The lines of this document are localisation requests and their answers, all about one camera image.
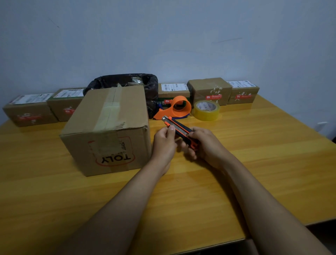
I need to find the person's left hand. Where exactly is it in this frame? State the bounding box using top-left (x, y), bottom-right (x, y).
top-left (150, 125), bottom-right (181, 176)

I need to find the person's right hand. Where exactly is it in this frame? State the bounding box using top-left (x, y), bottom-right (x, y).
top-left (180, 127), bottom-right (235, 171)

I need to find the orange black utility knife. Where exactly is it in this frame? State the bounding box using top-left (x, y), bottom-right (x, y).
top-left (162, 116), bottom-right (199, 150)

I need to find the person's left forearm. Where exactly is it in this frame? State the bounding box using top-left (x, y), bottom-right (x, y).
top-left (54, 158), bottom-right (168, 255)

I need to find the person's right forearm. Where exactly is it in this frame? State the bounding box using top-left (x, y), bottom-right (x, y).
top-left (220, 155), bottom-right (332, 255)

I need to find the orange tape dispenser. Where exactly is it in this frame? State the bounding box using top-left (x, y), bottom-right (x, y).
top-left (153, 96), bottom-right (192, 120)

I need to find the small brown parcel box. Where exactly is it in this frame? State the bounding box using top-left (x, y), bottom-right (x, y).
top-left (226, 80), bottom-right (260, 105)
top-left (187, 77), bottom-right (233, 107)
top-left (158, 83), bottom-right (190, 105)
top-left (47, 88), bottom-right (86, 122)
top-left (3, 93), bottom-right (59, 128)

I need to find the yellowish clear tape roll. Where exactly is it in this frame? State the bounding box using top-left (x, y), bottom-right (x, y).
top-left (192, 100), bottom-right (220, 121)

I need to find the black plastic bag bin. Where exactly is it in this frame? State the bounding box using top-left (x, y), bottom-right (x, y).
top-left (83, 73), bottom-right (159, 119)

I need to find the large taped cardboard box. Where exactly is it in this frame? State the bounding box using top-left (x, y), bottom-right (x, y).
top-left (59, 85), bottom-right (152, 177)

